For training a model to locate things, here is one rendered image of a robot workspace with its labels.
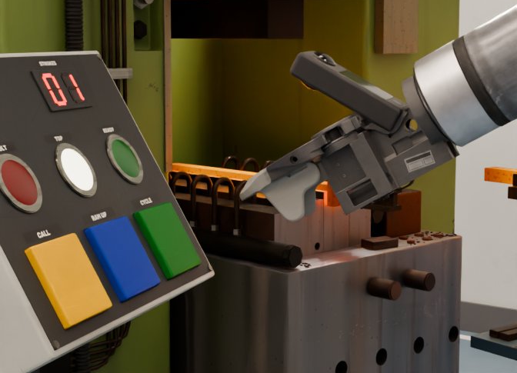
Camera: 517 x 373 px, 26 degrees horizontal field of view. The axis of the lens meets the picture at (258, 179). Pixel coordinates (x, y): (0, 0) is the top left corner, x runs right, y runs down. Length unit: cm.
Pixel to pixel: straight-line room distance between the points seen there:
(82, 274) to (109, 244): 7
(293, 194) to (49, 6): 48
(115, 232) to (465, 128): 34
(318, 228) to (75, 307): 65
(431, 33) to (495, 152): 263
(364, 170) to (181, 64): 99
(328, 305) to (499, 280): 316
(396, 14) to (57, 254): 100
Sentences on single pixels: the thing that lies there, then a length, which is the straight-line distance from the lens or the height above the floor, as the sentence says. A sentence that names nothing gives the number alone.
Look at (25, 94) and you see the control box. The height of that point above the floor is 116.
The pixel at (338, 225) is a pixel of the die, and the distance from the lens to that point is 159.
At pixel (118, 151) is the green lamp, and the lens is 116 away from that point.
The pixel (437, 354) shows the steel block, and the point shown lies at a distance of 172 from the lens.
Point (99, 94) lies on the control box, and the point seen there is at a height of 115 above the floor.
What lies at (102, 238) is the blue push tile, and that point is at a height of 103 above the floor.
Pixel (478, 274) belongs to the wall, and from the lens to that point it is 467.
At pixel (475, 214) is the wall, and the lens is 463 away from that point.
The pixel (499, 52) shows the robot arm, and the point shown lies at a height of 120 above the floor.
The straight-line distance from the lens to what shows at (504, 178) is 190.
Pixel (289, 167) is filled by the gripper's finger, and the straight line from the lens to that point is 106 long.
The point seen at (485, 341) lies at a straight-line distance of 189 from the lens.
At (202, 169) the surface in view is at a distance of 175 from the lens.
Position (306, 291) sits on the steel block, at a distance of 147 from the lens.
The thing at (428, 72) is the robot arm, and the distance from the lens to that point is 102.
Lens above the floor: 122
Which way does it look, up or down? 7 degrees down
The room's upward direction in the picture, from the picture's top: straight up
